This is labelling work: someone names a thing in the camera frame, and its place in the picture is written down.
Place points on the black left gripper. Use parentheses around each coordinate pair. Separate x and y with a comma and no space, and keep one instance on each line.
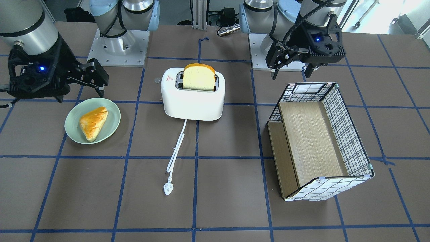
(300,38)

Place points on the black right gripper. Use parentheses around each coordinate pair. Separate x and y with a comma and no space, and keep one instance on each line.
(64,63)

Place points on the white two-slot toaster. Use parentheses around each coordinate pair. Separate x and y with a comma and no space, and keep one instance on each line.
(190,103)

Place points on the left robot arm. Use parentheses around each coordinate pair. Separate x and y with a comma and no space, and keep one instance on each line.
(279,19)

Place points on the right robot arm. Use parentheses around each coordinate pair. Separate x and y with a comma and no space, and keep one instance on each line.
(42,65)

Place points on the toast slice in toaster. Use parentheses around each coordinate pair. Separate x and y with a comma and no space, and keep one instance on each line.
(199,77)

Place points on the golden triangular pastry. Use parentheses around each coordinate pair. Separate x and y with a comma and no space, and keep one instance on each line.
(92,122)

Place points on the pale green round plate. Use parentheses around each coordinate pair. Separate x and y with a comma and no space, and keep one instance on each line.
(72,123)

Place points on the silver metal cylinder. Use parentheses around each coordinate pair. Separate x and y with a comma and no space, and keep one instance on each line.
(223,31)

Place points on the wire basket with wooden shelf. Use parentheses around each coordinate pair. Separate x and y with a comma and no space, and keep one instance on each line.
(317,149)

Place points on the aluminium frame post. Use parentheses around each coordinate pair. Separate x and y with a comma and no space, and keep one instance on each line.
(199,14)

